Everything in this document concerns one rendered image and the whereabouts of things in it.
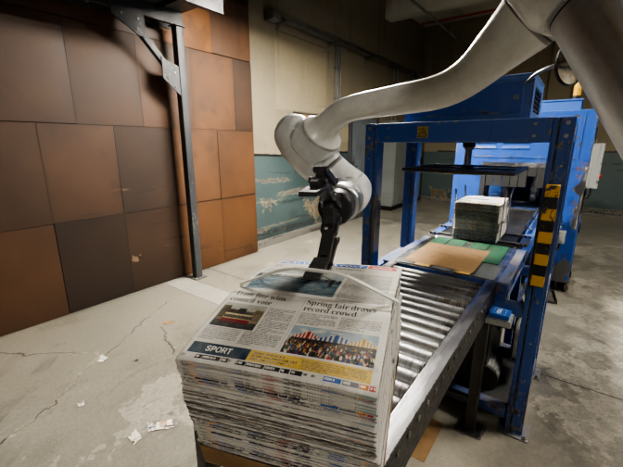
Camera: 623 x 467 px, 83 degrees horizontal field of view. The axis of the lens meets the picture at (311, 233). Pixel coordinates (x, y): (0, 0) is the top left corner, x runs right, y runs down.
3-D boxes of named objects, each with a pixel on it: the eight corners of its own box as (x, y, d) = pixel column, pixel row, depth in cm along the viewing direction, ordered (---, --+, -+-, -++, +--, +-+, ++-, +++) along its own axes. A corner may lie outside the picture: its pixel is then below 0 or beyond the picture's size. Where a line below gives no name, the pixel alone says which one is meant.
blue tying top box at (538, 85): (529, 119, 160) (536, 71, 155) (403, 123, 195) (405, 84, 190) (539, 123, 195) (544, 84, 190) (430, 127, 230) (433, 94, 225)
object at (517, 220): (524, 263, 225) (527, 248, 223) (424, 246, 263) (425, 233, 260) (544, 222, 345) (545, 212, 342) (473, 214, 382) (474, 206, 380)
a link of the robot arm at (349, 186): (363, 218, 82) (359, 225, 77) (325, 217, 85) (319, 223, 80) (363, 179, 79) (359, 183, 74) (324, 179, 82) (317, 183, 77)
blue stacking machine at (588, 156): (578, 296, 346) (624, 66, 295) (443, 269, 420) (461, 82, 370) (578, 258, 463) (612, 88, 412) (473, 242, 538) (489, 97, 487)
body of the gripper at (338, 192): (355, 185, 75) (346, 195, 66) (355, 223, 77) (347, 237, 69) (321, 184, 77) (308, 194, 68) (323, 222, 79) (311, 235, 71)
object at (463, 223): (496, 244, 234) (502, 205, 228) (451, 236, 252) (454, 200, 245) (506, 233, 264) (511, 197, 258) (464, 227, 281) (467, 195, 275)
